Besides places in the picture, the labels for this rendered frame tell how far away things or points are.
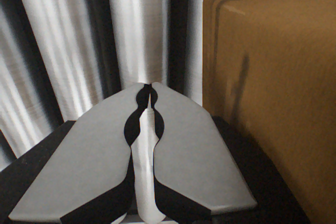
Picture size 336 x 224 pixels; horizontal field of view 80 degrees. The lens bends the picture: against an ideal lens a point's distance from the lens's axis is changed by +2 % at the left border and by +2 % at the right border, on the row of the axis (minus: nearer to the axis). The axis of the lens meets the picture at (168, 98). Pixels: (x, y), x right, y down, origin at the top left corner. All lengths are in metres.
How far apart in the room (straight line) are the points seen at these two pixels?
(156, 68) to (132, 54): 0.02
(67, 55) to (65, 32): 0.02
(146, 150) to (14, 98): 0.13
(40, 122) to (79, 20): 0.12
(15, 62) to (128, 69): 0.10
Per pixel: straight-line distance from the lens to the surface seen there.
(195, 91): 0.19
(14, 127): 0.25
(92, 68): 0.19
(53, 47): 0.18
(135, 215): 0.37
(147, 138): 0.21
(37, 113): 0.24
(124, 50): 0.17
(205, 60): 0.16
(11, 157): 0.32
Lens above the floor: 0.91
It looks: 59 degrees down
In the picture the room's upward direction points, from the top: 175 degrees clockwise
